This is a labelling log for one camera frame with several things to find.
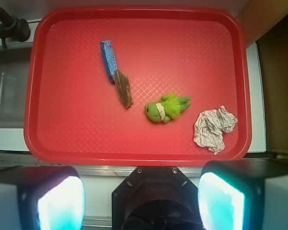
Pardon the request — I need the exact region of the green plush frog toy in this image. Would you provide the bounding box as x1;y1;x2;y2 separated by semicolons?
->
144;93;191;123

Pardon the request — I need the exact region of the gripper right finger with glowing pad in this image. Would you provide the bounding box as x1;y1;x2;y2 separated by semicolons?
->
198;160;288;230

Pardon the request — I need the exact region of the crumpled white paper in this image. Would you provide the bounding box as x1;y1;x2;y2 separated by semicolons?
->
193;105;238;155

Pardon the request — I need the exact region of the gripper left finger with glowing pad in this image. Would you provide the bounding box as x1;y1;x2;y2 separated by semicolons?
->
0;166;85;230

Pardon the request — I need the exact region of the blue sponge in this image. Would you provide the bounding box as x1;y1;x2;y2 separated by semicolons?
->
100;40;118;83

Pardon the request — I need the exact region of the red plastic tray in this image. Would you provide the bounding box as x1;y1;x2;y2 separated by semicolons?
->
24;6;252;166

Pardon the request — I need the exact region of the brown wood chip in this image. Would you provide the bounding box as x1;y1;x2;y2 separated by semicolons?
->
114;69;133;109

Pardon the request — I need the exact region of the stainless steel sink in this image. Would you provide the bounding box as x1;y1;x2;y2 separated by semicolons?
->
0;43;32;128

